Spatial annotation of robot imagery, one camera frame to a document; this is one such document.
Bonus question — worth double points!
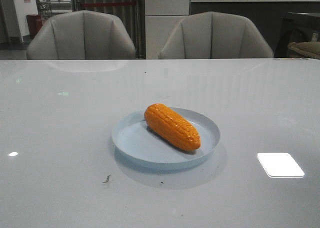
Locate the white cabinet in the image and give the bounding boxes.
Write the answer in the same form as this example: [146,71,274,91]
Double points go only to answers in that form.
[144,0,190,59]

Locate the right beige upholstered chair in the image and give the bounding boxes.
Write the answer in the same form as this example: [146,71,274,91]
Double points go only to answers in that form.
[159,11,274,59]

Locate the red barrier belt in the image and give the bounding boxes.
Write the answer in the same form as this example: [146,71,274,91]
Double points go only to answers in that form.
[80,0,137,7]

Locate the grey counter with white top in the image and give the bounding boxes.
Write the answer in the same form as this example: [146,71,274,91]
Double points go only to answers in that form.
[189,0,320,57]

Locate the light blue round plate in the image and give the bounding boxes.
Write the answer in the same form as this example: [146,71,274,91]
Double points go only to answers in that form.
[111,107,221,171]

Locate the red bin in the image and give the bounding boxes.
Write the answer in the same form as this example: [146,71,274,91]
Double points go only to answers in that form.
[26,14,43,39]

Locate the orange corn cob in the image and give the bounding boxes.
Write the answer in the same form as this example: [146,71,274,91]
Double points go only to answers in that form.
[144,103,201,151]

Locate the tan cushion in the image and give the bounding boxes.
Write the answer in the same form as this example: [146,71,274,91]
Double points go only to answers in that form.
[287,41,320,59]

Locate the left beige upholstered chair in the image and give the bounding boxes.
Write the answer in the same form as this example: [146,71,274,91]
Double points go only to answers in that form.
[26,10,136,60]

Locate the beige upholstered chair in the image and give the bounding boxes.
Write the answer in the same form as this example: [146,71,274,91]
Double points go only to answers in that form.
[159,11,274,59]
[26,10,136,60]

